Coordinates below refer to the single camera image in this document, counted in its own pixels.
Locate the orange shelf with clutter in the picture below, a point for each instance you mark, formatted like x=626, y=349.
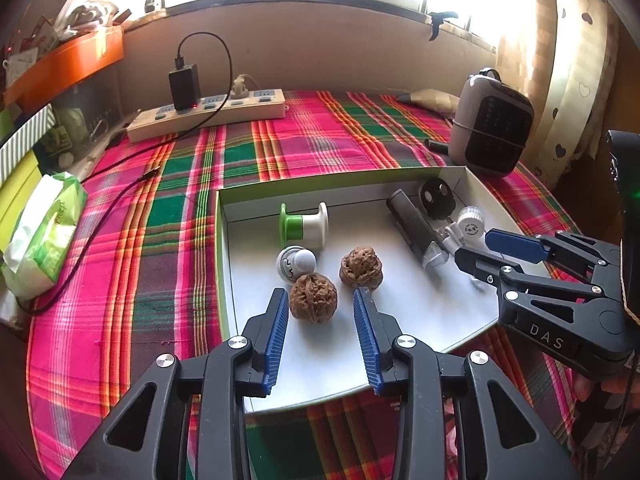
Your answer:
x=65, y=67

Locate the person's right hand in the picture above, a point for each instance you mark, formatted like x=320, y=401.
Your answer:
x=584, y=385

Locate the green-sided cardboard box tray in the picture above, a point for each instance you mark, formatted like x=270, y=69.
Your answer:
x=440, y=310

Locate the heart-print curtain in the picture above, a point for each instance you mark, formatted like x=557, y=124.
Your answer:
x=575, y=75

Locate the round brown walnut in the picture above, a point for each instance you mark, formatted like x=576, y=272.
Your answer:
x=312, y=302

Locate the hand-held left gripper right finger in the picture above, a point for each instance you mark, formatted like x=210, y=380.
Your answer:
x=367, y=345

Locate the white ball-head massager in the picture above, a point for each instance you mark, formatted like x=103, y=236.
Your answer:
x=295, y=262

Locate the plaid tablecloth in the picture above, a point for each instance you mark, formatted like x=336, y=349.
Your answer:
x=140, y=260

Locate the black cylindrical device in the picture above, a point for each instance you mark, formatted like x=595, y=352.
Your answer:
x=412, y=225

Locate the black charger adapter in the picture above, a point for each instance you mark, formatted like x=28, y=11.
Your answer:
x=184, y=87

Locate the white and black space heater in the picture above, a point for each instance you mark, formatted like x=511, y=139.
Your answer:
x=492, y=125

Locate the white striped box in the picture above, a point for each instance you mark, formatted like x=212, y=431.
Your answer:
x=25, y=140

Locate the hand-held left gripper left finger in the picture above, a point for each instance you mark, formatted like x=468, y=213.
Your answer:
x=277, y=340

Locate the white plug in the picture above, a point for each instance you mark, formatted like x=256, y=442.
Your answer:
x=241, y=87

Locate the small white round cap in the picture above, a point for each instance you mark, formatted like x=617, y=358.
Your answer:
x=471, y=222

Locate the cream power strip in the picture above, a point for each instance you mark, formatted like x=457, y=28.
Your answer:
x=215, y=110

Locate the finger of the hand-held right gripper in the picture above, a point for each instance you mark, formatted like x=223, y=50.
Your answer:
x=485, y=265
x=515, y=245

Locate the small round black knob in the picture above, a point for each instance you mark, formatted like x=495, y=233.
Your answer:
x=435, y=196

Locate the brown paper bag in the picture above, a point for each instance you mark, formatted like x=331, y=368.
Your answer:
x=432, y=100

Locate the yellow-green box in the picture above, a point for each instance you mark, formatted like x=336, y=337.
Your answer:
x=17, y=195

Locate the pointed brown walnut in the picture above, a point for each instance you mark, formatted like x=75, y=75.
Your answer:
x=361, y=266

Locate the green and white spool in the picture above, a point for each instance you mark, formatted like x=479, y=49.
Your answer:
x=302, y=225

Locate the green tissue pack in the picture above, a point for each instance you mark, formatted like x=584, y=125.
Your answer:
x=45, y=235

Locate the pile of clutter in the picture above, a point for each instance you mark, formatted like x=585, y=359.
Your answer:
x=75, y=15

